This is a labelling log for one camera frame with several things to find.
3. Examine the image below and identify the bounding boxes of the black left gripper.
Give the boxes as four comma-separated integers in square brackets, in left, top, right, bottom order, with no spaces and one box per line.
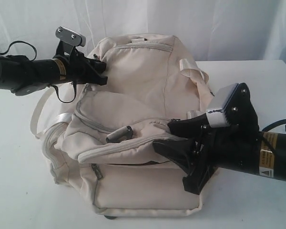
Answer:
[52,40,108,85]

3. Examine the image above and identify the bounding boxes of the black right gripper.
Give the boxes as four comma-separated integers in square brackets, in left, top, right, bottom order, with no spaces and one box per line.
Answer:
[152,83,259,194]

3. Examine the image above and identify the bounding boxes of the cream duffel bag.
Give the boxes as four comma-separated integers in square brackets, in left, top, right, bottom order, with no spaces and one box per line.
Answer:
[31,34,213,217]

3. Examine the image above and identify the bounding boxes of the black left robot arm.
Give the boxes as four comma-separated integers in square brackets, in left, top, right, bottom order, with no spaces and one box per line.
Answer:
[0,41,108,96]

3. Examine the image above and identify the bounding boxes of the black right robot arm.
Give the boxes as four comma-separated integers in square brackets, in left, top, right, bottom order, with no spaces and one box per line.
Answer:
[153,83,286,195]

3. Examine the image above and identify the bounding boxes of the white backdrop curtain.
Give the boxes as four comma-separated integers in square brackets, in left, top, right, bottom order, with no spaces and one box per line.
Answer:
[0,0,286,63]

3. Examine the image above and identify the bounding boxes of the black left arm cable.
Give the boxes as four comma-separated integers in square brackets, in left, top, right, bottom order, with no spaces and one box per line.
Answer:
[0,41,77,104]

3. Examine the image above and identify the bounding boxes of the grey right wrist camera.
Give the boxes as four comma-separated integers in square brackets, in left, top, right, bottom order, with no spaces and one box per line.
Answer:
[206,83,239,128]

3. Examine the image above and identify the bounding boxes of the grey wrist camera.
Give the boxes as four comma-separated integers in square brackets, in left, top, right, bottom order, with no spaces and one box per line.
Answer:
[206,83,239,128]
[55,26,86,47]

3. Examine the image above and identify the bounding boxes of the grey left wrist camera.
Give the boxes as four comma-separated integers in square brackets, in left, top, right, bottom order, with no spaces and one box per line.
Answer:
[55,26,86,47]

